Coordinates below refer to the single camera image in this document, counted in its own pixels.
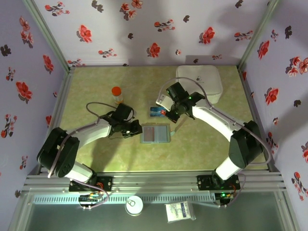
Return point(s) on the sage green card holder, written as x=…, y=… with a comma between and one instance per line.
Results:
x=155, y=142

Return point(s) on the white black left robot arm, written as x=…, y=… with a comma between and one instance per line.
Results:
x=91, y=131

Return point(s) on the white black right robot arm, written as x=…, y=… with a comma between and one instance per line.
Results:
x=211, y=118

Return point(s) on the dark red credit card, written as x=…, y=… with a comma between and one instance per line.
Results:
x=148, y=134

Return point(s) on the white zip pouch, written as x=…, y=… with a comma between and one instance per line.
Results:
x=209, y=79

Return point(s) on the orange lid pill bottle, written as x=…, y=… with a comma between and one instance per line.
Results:
x=116, y=91

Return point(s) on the white round tin can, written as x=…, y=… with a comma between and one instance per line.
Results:
x=134, y=205

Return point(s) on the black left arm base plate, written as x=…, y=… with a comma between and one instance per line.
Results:
x=106, y=183

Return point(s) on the aluminium front frame rail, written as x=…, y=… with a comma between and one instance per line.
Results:
x=154, y=181

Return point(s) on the aluminium side frame rail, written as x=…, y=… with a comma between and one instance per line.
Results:
x=57, y=111
x=248, y=86

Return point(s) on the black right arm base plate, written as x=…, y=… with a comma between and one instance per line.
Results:
x=204, y=183

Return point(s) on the aluminium frame post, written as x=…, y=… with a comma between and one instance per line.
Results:
x=258, y=33
x=48, y=33

